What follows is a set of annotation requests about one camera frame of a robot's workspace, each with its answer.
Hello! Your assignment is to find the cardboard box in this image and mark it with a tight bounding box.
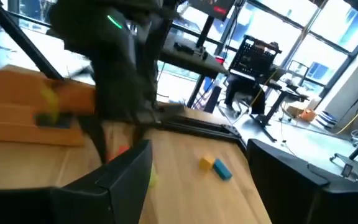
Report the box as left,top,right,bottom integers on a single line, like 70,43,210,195
285,103,319,123

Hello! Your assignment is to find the black floor stand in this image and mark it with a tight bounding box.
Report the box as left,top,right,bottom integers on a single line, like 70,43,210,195
328,126,358,185

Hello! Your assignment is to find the black monitor with red bar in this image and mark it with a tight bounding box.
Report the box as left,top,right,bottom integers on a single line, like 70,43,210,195
187,0,236,22

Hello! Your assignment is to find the large red block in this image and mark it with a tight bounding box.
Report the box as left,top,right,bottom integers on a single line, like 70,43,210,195
106,145,131,162

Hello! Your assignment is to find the black diagonal frame strut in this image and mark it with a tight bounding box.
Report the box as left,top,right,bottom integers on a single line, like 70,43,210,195
0,0,64,81

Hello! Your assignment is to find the black office desk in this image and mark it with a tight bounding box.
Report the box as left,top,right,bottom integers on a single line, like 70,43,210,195
249,79,311,143

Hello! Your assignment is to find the orange plastic bin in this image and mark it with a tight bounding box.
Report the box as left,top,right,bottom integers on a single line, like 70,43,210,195
0,64,96,147

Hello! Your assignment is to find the black aluminium table frame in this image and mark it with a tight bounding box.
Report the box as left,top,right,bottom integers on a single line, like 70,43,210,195
152,107,249,153

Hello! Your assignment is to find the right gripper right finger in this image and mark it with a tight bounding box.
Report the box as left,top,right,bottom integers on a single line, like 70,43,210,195
246,138,358,224

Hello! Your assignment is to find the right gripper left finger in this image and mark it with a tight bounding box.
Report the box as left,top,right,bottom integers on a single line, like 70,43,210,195
0,139,154,224

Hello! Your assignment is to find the black pegboard desk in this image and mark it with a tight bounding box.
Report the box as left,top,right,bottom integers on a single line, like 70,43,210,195
227,34,283,79

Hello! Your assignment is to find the medium blue block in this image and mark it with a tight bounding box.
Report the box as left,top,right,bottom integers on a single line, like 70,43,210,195
212,157,234,182

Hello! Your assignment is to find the medium green block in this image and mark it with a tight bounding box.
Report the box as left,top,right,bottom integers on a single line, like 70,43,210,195
39,85,61,124

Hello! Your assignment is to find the person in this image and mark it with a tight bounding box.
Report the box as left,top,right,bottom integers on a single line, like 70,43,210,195
223,40,281,116

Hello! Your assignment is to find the small yellow block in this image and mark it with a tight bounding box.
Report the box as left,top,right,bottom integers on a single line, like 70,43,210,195
198,154,216,172

